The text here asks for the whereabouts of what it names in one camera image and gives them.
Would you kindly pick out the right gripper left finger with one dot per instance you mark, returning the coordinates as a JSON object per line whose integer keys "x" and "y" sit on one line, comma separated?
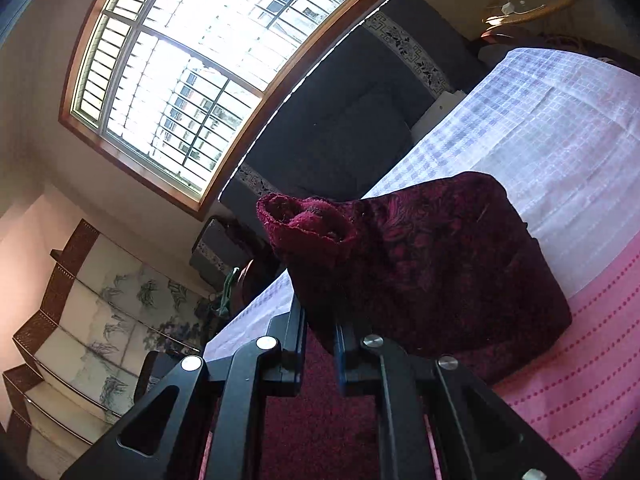
{"x": 203, "y": 419}

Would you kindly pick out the green cloth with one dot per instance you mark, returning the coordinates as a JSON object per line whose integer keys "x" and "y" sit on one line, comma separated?
{"x": 221, "y": 304}

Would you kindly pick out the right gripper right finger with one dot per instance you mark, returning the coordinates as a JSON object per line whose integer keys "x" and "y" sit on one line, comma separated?
{"x": 436, "y": 419}

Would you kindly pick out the painted folding screen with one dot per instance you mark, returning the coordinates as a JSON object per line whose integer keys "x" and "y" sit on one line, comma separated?
{"x": 102, "y": 313}

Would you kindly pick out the dark blue armchair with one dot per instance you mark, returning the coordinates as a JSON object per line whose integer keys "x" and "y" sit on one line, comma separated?
{"x": 223, "y": 244}

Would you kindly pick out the wooden framed window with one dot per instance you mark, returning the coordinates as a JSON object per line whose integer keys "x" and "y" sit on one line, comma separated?
{"x": 173, "y": 92}

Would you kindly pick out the round wooden side table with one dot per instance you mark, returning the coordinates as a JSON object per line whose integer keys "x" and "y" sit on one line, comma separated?
{"x": 499, "y": 14}

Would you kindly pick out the pink white checkered bedsheet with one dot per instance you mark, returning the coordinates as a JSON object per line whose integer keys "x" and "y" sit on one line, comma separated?
{"x": 560, "y": 132}

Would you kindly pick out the dark red floral sweater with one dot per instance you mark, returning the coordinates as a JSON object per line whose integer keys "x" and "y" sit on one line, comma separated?
{"x": 444, "y": 268}

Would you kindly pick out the dark blue sofa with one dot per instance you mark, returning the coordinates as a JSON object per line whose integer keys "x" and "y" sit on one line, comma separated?
{"x": 349, "y": 121}

